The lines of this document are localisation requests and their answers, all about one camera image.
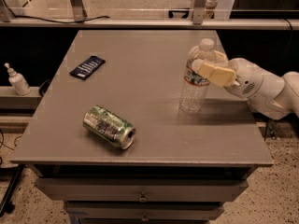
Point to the black snack packet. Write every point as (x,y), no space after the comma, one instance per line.
(87,68)

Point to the white pump dispenser bottle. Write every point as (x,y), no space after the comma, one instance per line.
(17,81)

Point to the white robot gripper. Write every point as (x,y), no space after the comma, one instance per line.
(248,78)

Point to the metal frame post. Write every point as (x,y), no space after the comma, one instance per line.
(198,11)
(79,12)

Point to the left metal frame post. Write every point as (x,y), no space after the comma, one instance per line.
(79,12)

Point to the green soda can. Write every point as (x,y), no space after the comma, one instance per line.
(117,131)

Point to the clear plastic water bottle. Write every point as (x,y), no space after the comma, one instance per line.
(195,87)

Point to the grey drawer cabinet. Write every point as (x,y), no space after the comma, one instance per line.
(180,169)

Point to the right metal frame post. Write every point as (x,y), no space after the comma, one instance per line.
(198,11)

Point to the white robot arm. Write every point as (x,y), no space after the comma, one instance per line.
(271,95)

